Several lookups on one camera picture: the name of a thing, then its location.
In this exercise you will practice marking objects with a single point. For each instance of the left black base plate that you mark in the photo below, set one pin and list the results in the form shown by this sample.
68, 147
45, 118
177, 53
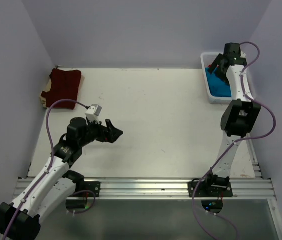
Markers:
90, 188

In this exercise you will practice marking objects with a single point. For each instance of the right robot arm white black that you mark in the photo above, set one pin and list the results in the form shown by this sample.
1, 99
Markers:
236, 122

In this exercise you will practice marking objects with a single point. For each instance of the beige folded t shirt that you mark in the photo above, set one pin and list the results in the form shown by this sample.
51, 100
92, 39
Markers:
43, 94

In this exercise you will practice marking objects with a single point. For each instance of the dark red folded t shirt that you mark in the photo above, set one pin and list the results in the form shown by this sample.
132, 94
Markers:
65, 85

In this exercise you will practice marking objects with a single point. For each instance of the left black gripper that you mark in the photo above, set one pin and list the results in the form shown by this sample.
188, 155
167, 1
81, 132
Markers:
109, 134

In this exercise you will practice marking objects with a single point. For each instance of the blue t shirt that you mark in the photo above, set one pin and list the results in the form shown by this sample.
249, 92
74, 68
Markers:
216, 87

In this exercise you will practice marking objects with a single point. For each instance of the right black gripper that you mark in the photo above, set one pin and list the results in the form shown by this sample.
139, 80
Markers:
217, 62

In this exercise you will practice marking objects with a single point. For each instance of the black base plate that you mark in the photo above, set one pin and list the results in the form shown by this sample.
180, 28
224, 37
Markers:
213, 189
90, 188

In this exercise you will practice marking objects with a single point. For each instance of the white plastic basket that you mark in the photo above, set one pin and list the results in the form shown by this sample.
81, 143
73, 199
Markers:
238, 82

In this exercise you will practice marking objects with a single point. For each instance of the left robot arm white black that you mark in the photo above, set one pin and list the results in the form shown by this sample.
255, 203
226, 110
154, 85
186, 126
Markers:
22, 218

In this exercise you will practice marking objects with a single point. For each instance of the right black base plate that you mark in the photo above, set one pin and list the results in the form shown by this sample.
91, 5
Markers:
213, 189

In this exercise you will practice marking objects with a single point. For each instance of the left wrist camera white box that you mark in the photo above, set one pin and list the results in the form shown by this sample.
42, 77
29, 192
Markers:
92, 113

